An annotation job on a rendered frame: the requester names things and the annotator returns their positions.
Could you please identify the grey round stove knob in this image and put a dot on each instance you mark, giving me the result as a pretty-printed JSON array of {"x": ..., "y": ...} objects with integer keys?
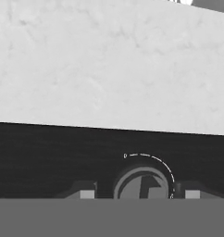
[{"x": 143, "y": 185}]

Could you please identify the black stove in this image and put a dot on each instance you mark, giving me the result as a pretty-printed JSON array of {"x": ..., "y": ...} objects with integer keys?
[{"x": 55, "y": 157}]

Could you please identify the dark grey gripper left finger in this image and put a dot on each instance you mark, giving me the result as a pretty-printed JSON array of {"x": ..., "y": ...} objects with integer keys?
[{"x": 83, "y": 190}]

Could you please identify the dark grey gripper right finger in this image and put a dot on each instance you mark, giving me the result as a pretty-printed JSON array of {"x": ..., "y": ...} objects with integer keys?
[{"x": 194, "y": 191}]

